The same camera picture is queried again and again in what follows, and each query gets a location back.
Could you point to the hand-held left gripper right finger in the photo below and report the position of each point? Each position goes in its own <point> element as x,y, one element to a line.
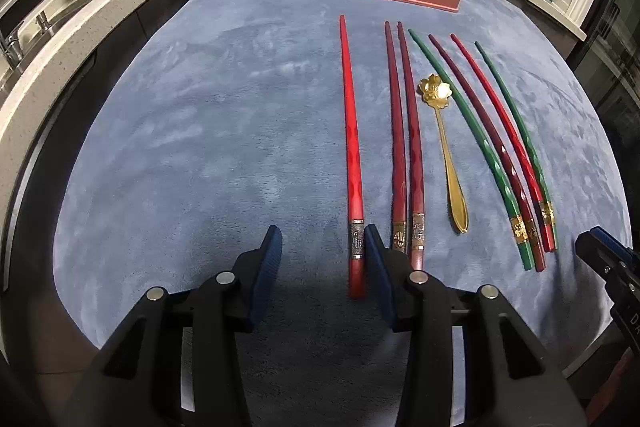
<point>380,272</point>

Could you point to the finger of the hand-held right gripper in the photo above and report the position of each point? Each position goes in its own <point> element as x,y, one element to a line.
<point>607,241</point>
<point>592,252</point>

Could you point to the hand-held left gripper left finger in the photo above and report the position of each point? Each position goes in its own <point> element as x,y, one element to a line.
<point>267,272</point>

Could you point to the dark red chopstick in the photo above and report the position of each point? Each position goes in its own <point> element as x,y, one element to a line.
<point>414,157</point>
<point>397,157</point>
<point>492,132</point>

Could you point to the bright red chopstick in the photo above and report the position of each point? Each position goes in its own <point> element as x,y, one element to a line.
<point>352,157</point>
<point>505,107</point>

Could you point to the green chopstick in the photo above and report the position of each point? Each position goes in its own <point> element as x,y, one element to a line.
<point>520,122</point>
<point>475,132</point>

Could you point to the gold flower-shaped spoon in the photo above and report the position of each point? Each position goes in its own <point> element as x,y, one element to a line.
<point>435,89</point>

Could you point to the blue plush mat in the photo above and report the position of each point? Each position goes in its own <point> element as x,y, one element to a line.
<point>225,107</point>

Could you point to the black glass sliding door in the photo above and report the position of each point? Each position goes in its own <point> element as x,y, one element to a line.
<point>615,37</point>

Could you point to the steel faucet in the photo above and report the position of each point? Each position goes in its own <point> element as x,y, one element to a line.
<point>15,42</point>

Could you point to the steel sink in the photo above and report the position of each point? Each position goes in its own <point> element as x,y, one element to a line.
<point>30,2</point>

